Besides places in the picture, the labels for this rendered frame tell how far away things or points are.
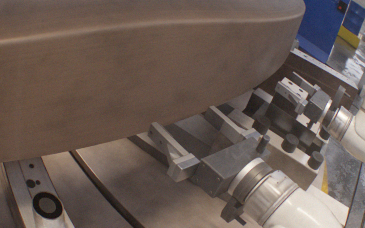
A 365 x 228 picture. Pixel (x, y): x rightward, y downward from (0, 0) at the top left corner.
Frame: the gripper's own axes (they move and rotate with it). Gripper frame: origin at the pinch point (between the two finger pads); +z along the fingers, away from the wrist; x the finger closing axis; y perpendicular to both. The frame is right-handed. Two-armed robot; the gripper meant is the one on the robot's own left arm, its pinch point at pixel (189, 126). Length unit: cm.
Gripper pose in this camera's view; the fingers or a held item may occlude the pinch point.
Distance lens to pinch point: 64.4
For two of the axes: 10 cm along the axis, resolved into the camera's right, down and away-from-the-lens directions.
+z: -6.5, -5.8, 4.9
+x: -6.9, 1.9, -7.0
